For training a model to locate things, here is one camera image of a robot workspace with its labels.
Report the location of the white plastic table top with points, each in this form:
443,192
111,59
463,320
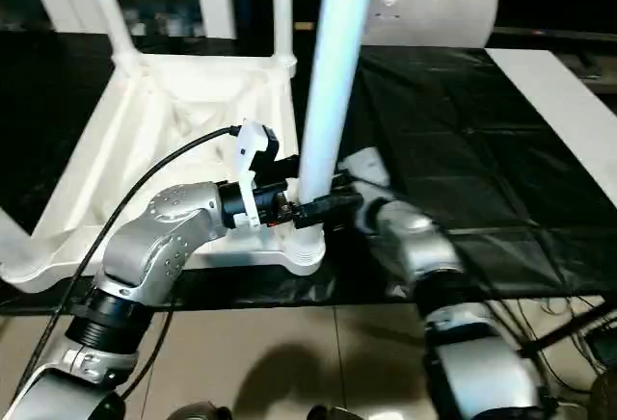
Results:
145,141

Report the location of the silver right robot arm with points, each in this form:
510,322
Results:
434,285

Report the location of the black work mat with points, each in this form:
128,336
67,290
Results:
463,131

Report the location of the grey pillow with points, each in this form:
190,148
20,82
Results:
434,6

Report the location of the black left robot foot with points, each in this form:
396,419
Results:
198,412

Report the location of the white flat panel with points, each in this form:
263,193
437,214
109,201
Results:
569,102

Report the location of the black stand leg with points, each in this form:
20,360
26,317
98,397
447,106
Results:
569,328

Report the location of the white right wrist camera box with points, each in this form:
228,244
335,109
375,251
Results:
364,165

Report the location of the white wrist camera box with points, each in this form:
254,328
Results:
253,165
364,165

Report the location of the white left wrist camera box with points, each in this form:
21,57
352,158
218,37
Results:
253,165

